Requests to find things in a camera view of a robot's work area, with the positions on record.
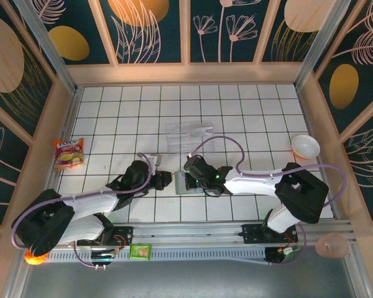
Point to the pale green card holder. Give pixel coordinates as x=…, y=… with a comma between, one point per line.
x=180, y=186

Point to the silver VIP credit card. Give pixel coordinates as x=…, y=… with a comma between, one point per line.
x=202, y=133

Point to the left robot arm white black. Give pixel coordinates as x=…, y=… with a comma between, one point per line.
x=90, y=201

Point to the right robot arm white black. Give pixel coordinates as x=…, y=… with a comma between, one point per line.
x=255, y=183

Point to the clear plastic bag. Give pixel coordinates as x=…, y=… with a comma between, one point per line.
x=177, y=139

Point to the red orange candy bag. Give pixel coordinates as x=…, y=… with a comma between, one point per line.
x=68, y=153

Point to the green snack packet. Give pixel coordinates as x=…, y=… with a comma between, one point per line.
x=140, y=252

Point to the round electronics base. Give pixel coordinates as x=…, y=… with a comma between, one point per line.
x=102, y=257
x=283, y=256

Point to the white bowl orange outside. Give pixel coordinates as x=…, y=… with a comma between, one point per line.
x=304, y=146

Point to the orange ball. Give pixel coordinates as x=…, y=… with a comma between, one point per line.
x=35, y=259

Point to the pale pink round object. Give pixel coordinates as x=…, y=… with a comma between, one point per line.
x=331, y=245

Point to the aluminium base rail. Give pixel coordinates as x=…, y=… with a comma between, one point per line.
x=186, y=232

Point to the aluminium table side rail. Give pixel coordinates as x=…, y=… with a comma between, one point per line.
x=67, y=124

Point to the aluminium frame post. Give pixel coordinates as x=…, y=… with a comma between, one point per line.
x=324, y=46
x=50, y=49

